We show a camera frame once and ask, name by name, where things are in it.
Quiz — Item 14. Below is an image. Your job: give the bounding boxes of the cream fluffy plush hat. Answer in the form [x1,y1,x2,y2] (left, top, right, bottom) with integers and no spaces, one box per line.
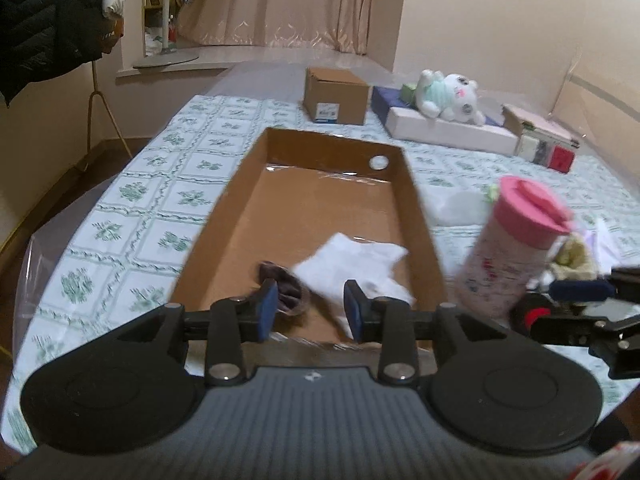
[549,233,598,281]

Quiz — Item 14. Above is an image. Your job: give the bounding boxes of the small closed cardboard box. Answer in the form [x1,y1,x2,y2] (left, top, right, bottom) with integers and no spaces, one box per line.
[303,67,369,126]

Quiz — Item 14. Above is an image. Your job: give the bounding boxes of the open cardboard tray box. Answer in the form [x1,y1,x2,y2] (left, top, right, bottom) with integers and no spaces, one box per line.
[170,128,447,311]

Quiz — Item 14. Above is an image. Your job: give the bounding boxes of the black puffer jacket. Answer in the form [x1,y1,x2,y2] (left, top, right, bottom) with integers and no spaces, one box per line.
[1,0,111,104]

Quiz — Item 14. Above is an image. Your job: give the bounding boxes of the stack of books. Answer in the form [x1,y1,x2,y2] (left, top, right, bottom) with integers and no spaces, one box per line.
[502,104,580,174]

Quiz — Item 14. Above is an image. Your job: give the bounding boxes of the clear plastic bag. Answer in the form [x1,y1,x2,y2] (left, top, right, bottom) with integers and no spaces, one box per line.
[424,190,492,226]

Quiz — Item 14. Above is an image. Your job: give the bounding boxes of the purple velvet scrunchie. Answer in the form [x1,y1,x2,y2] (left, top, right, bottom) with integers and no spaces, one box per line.
[256,261,310,318]

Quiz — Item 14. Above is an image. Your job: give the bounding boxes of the green cloth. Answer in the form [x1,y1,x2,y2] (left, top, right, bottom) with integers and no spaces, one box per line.
[485,184,500,204]

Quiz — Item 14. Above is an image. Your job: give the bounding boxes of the purple tissue pack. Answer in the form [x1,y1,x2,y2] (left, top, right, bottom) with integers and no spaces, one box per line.
[578,217,639,276]

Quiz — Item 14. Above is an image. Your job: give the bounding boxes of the bookshelf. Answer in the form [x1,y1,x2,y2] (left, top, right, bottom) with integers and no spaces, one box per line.
[142,0,162,55]

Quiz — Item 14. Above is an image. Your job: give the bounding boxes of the beige curtain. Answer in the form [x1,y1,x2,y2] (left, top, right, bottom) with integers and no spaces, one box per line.
[177,0,372,55]

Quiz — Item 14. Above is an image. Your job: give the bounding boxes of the pink lidded tumbler cup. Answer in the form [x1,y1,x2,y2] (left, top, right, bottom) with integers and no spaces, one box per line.
[454,176,573,318]

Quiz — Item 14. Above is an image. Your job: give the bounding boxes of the white bunny plush toy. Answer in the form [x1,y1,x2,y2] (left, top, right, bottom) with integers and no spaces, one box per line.
[414,70,485,126]

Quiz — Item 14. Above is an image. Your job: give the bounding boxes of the white flat box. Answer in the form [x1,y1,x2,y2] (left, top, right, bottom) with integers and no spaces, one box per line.
[385,107,518,156]

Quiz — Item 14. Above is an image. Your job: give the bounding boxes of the brass coat rack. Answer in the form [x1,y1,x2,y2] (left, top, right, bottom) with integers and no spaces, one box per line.
[85,61,134,167]

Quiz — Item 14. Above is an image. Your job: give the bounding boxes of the blue flat box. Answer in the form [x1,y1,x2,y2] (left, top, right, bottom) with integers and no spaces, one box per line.
[371,86,499,127]

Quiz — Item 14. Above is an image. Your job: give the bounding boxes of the floor fan stand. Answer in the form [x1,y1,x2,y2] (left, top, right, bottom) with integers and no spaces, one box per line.
[134,0,198,70]

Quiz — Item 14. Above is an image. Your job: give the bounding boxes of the white cloth socks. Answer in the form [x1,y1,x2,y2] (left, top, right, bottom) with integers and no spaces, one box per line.
[291,233,414,338]

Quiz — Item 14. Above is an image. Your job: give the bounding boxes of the black red round pad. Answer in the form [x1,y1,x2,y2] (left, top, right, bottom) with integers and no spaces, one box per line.
[509,292,554,336]

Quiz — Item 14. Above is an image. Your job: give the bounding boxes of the floral green tablecloth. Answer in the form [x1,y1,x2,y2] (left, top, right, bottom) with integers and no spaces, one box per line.
[1,96,639,453]

